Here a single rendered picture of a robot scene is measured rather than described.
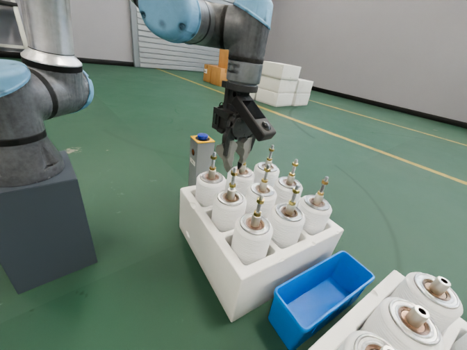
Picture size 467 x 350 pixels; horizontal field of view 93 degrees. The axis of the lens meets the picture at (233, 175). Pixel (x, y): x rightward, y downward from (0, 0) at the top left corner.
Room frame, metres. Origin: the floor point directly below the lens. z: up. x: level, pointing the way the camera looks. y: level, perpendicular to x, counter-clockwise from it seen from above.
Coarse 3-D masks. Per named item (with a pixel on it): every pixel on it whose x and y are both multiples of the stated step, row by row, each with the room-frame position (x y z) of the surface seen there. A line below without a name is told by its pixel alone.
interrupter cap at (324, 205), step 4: (308, 196) 0.59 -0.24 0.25; (312, 196) 0.59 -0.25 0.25; (304, 200) 0.56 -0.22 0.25; (308, 200) 0.56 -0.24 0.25; (312, 200) 0.57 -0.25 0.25; (324, 200) 0.58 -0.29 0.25; (308, 204) 0.54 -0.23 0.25; (312, 204) 0.54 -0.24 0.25; (320, 204) 0.56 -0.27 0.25; (324, 204) 0.56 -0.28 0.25; (328, 204) 0.56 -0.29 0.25; (316, 208) 0.53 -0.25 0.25; (320, 208) 0.53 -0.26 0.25; (324, 208) 0.53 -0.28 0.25; (328, 208) 0.54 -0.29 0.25
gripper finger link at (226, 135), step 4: (232, 124) 0.50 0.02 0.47; (228, 128) 0.48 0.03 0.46; (224, 132) 0.49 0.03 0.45; (228, 132) 0.48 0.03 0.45; (224, 136) 0.48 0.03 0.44; (228, 136) 0.48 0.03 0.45; (232, 136) 0.49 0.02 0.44; (224, 140) 0.47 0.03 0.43; (228, 140) 0.48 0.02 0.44; (232, 140) 0.49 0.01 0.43; (224, 144) 0.47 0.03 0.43; (228, 144) 0.48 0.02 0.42; (224, 148) 0.48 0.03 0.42; (228, 148) 0.48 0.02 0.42; (224, 152) 0.48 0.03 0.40
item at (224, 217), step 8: (216, 200) 0.50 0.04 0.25; (216, 208) 0.48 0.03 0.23; (224, 208) 0.47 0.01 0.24; (232, 208) 0.47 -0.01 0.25; (240, 208) 0.48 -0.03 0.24; (216, 216) 0.48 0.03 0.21; (224, 216) 0.47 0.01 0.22; (232, 216) 0.47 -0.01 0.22; (216, 224) 0.48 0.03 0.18; (224, 224) 0.47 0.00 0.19; (232, 224) 0.47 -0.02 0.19
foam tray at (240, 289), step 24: (192, 192) 0.63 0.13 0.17; (192, 216) 0.53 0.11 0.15; (192, 240) 0.52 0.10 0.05; (216, 240) 0.42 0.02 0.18; (312, 240) 0.47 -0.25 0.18; (336, 240) 0.53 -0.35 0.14; (216, 264) 0.40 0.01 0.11; (240, 264) 0.36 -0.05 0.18; (264, 264) 0.37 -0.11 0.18; (288, 264) 0.41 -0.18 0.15; (312, 264) 0.48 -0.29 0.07; (216, 288) 0.39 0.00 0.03; (240, 288) 0.32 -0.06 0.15; (264, 288) 0.37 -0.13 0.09; (240, 312) 0.33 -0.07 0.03
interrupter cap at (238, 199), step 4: (220, 192) 0.53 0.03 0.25; (224, 192) 0.53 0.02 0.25; (236, 192) 0.54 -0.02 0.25; (220, 196) 0.51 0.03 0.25; (224, 196) 0.52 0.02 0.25; (236, 196) 0.53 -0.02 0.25; (240, 196) 0.53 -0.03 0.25; (220, 200) 0.49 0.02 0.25; (224, 200) 0.50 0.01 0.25; (228, 200) 0.50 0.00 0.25; (232, 200) 0.51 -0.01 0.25; (236, 200) 0.51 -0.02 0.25; (240, 200) 0.51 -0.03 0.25; (224, 204) 0.48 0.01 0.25; (228, 204) 0.48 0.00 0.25; (232, 204) 0.48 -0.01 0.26; (236, 204) 0.49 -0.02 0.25
